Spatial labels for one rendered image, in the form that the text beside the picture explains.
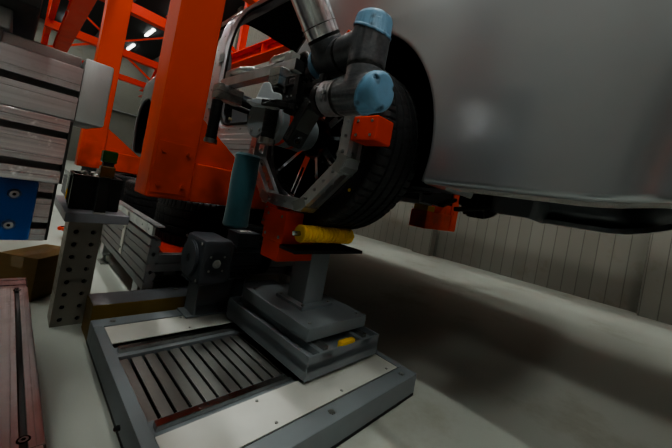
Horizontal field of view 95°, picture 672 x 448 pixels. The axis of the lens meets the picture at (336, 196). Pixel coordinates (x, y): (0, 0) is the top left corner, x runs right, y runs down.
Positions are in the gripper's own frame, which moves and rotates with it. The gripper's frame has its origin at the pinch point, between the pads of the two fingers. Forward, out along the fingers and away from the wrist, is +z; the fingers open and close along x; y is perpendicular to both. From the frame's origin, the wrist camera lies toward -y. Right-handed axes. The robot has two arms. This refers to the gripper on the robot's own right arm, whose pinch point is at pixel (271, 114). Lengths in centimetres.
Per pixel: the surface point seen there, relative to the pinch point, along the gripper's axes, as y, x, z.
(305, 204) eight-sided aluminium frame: -22.3, -20.5, 3.9
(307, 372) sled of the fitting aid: -71, -23, -8
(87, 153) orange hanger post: -20, 4, 253
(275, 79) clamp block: 8.4, 1.5, -1.1
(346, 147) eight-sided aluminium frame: -3.6, -20.5, -9.1
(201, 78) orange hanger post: 19, -3, 60
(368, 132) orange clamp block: 0.7, -20.5, -16.3
